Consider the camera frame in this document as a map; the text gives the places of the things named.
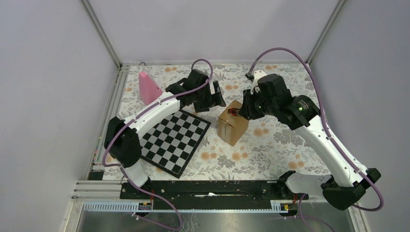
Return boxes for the pink triangular block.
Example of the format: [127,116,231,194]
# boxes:
[138,71,162,105]

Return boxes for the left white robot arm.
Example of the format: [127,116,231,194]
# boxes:
[103,69,226,199]

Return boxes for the aluminium corner post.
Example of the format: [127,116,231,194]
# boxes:
[305,0,347,65]
[80,0,122,69]

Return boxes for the white slotted cable duct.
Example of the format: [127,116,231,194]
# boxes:
[81,201,289,214]

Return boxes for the floral patterned table mat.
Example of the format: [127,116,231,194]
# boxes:
[117,64,330,180]

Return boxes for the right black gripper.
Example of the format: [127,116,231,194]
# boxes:
[239,87,277,120]

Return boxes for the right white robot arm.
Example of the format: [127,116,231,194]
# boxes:
[238,70,381,210]

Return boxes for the red black utility knife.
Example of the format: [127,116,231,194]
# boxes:
[228,108,240,116]

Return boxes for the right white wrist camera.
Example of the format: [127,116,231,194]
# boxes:
[245,70,267,95]

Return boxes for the right aluminium corner post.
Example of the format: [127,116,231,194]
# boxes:
[305,0,347,65]

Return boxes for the left aluminium corner post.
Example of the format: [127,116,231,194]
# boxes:
[80,0,122,69]

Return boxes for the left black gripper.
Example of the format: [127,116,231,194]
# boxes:
[193,81,225,113]

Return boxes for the brown cardboard express box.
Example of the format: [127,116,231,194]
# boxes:
[217,100,249,146]

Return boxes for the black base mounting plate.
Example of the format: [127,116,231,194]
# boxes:
[120,180,308,210]

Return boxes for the black white checkerboard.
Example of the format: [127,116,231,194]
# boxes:
[140,110,211,178]

